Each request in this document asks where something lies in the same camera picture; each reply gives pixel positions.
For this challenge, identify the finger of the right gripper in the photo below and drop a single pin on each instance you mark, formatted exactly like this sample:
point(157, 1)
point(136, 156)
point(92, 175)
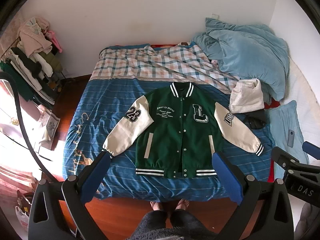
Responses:
point(311, 149)

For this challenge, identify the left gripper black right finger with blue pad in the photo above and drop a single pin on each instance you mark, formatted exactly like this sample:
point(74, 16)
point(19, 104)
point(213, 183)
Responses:
point(275, 216)

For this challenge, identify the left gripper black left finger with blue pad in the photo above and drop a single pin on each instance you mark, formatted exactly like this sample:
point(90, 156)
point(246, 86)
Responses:
point(58, 209)

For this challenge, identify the green white varsity jacket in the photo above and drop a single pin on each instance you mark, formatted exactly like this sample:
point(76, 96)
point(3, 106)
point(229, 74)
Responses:
point(176, 130)

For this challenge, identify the clothes pile on rack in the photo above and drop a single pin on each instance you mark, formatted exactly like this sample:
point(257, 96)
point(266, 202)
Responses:
point(29, 51)

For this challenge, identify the grey smartphone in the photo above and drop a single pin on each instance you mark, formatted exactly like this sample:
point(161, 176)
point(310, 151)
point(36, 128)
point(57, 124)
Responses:
point(291, 138)

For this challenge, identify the light blue pillow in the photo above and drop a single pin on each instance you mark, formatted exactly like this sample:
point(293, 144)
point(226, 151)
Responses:
point(280, 120)

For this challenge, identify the black cloth item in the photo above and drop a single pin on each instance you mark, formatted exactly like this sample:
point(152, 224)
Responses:
point(256, 119)

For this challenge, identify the white folded garment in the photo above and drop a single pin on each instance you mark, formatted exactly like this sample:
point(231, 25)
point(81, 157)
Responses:
point(246, 96)

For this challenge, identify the person legs dark trousers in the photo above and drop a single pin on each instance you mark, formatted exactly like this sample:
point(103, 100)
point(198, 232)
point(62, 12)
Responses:
point(178, 224)

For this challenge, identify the printed paper sheet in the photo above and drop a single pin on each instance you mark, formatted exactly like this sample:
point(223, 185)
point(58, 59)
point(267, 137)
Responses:
point(50, 123)

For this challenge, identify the light blue crumpled duvet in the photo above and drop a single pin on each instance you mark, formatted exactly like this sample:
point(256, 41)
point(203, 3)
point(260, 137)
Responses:
point(249, 51)

